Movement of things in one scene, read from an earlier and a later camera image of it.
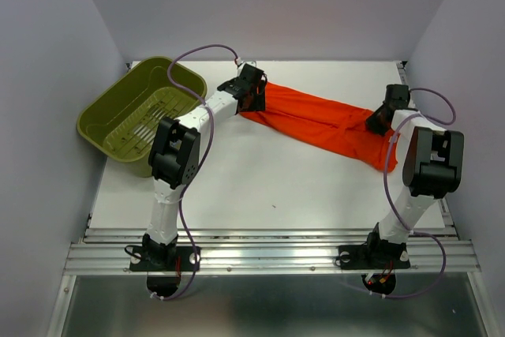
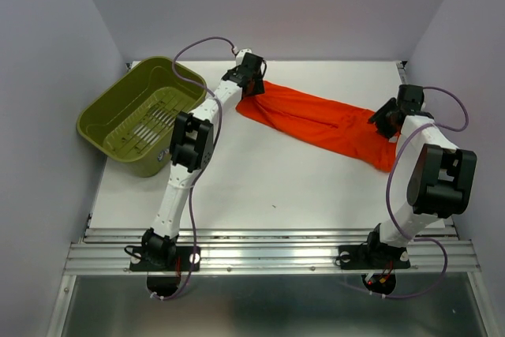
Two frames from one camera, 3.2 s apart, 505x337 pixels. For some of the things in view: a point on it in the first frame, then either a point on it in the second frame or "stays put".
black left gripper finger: [256, 102] to [253, 87]
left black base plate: [183, 261] stays put
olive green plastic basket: [119, 124] stays put
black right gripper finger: [380, 121] stays put
